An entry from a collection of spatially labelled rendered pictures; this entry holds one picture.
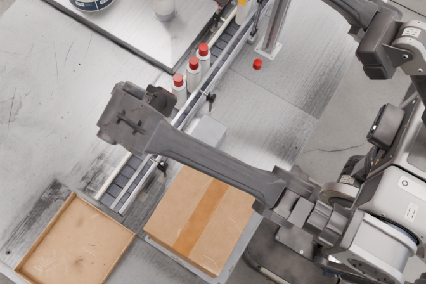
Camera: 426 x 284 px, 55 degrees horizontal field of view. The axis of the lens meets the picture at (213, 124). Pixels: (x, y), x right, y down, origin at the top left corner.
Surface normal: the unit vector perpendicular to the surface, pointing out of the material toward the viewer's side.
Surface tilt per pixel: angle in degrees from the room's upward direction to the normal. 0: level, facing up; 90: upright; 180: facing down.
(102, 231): 0
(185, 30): 0
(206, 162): 45
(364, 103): 0
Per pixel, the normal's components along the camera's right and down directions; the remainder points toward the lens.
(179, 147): 0.44, 0.28
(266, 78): 0.04, -0.36
